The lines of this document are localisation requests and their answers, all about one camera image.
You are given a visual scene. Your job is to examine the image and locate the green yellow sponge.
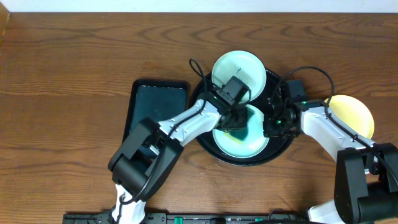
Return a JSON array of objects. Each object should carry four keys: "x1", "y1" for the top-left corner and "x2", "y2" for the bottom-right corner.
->
[{"x1": 225, "y1": 128, "x2": 248, "y2": 145}]

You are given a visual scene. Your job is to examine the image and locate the light green plate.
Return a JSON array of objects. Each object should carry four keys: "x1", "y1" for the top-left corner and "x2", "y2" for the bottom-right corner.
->
[
  {"x1": 211, "y1": 50, "x2": 267, "y2": 104},
  {"x1": 213, "y1": 105, "x2": 269, "y2": 159}
]

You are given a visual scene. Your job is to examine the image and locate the yellow plate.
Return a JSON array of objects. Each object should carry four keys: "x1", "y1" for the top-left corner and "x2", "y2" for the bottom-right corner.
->
[{"x1": 329, "y1": 95, "x2": 374, "y2": 139}]

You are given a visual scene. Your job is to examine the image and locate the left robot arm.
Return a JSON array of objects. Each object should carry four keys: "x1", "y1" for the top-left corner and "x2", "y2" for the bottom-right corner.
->
[{"x1": 108, "y1": 93, "x2": 248, "y2": 223}]

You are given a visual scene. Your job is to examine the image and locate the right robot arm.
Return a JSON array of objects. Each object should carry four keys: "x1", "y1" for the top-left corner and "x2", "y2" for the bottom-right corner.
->
[{"x1": 264, "y1": 97, "x2": 397, "y2": 223}]

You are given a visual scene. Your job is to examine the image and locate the black round tray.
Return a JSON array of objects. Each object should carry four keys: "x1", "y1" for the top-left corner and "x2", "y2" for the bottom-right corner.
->
[{"x1": 196, "y1": 68, "x2": 294, "y2": 166}]

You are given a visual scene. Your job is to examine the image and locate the black rectangular tray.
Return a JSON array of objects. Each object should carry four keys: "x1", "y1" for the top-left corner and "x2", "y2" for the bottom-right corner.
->
[{"x1": 123, "y1": 79, "x2": 189, "y2": 140}]

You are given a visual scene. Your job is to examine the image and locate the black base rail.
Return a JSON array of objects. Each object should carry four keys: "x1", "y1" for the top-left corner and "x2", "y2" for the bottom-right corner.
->
[{"x1": 62, "y1": 212, "x2": 309, "y2": 224}]

